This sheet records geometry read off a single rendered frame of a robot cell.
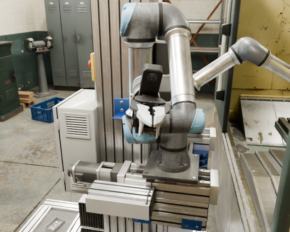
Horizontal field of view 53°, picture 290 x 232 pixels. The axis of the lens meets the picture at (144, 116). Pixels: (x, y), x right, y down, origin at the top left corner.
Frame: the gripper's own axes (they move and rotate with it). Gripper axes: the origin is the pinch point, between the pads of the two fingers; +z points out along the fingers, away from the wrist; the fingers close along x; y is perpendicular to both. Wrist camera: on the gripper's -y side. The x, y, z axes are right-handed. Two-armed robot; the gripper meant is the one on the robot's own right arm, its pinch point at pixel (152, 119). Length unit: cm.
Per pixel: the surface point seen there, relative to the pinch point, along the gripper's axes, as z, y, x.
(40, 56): -534, 93, 172
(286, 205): -10.3, 24.2, -41.0
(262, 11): -205, -32, -104
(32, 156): -265, 161, 104
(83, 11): -542, -2, 95
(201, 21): -481, -15, -120
